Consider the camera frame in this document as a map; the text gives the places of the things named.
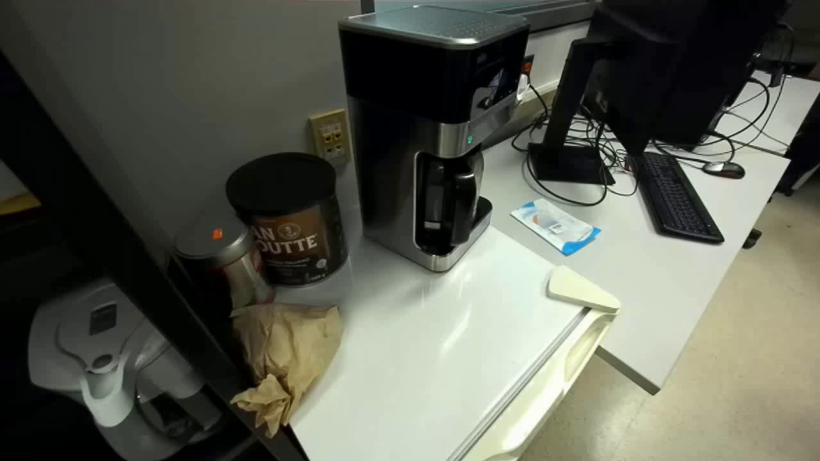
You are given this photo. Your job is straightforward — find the black computer mouse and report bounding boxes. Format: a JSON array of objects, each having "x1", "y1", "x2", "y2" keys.
[{"x1": 700, "y1": 159, "x2": 748, "y2": 181}]

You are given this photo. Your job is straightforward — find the beige wall outlet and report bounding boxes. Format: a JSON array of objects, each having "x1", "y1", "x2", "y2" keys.
[{"x1": 304, "y1": 104, "x2": 353, "y2": 166}]

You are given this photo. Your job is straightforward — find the black cable bundle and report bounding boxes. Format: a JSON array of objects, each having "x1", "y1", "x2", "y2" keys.
[{"x1": 650, "y1": 75, "x2": 793, "y2": 165}]

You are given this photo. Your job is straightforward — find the glass coffee carafe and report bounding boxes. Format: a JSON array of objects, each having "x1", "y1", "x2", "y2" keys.
[{"x1": 416, "y1": 150, "x2": 486, "y2": 257}]

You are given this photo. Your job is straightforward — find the blue and white wipes packet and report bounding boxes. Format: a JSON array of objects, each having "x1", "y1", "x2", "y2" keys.
[{"x1": 511, "y1": 198, "x2": 602, "y2": 258}]

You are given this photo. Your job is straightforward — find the black computer monitor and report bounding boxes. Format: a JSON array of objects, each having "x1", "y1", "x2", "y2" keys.
[{"x1": 588, "y1": 0, "x2": 789, "y2": 159}]

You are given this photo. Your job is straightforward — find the black keyboard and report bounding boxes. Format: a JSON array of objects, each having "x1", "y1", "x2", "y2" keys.
[{"x1": 632, "y1": 150, "x2": 728, "y2": 249}]

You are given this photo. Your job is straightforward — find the black and steel coffeemaker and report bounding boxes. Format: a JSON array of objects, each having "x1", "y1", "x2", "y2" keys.
[{"x1": 336, "y1": 3, "x2": 532, "y2": 276}]

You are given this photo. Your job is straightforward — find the crumpled brown paper filters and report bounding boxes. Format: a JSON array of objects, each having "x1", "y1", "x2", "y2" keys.
[{"x1": 229, "y1": 302, "x2": 347, "y2": 441}]

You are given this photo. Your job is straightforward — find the white mini fridge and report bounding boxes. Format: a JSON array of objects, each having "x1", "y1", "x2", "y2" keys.
[{"x1": 290, "y1": 226, "x2": 623, "y2": 461}]

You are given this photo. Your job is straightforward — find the black monitor stand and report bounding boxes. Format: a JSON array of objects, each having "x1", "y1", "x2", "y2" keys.
[{"x1": 525, "y1": 33, "x2": 621, "y2": 188}]

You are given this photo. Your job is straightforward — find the brown coffee can black lid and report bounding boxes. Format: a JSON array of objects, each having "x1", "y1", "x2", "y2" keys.
[{"x1": 224, "y1": 150, "x2": 351, "y2": 290}]

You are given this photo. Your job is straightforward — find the steel canister with orange dot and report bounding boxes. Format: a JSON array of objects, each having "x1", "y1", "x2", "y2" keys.
[{"x1": 171, "y1": 218, "x2": 277, "y2": 314}]

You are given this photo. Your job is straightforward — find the black shelf frame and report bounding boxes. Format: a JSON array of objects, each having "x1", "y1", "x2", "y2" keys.
[{"x1": 0, "y1": 48, "x2": 311, "y2": 461}]

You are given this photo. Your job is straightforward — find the black cable loop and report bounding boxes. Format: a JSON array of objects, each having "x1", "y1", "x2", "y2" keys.
[{"x1": 511, "y1": 75, "x2": 640, "y2": 211}]

